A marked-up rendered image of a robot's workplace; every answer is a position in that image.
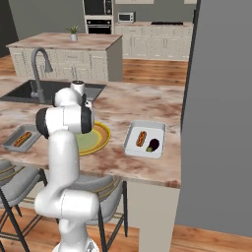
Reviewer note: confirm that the black sink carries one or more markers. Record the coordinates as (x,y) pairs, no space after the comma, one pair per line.
(19,92)

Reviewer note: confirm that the large yellow green plate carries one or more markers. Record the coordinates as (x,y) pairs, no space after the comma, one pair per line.
(98,138)

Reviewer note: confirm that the white microwave oven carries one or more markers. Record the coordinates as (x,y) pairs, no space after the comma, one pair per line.
(125,17)

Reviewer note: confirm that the black wall oven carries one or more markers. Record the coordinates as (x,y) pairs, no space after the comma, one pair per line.
(98,26)

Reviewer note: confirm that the cream wall cupboard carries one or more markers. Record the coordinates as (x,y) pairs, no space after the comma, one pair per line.
(134,1)

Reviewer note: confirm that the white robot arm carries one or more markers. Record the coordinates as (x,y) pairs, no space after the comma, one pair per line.
(62,157)

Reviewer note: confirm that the grey cushioned bar stool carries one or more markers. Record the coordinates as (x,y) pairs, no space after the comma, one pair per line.
(105,187)
(16,183)

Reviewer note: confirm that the cream kitchen island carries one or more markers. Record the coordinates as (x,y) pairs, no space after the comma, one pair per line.
(98,65)

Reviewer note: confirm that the dark purple eggplant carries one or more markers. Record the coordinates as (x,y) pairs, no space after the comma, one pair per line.
(153,143)

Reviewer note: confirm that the cream base cupboard run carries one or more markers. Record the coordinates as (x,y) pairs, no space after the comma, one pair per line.
(154,42)

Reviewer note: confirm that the tall grey fridge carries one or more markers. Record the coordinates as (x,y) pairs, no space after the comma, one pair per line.
(220,114)

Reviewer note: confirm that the cream counter base panel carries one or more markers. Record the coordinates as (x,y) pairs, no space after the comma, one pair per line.
(154,213)

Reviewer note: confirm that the white tupperware container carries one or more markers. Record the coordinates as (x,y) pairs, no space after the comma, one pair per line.
(157,131)

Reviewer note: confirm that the potted green plant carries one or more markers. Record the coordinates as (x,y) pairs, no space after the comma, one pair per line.
(73,32)

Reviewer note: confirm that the black built-in upper oven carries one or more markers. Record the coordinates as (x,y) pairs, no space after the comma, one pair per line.
(96,6)

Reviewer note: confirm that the black hob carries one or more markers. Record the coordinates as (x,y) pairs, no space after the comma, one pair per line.
(167,23)

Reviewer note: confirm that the grey tap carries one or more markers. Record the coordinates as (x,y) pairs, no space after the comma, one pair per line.
(38,82)

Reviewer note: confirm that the hot dog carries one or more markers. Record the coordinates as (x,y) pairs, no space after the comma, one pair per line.
(141,138)
(22,138)

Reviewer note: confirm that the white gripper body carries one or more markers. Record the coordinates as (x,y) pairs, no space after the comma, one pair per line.
(88,104)

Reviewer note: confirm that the grey tupperware container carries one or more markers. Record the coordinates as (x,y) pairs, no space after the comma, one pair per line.
(33,139)

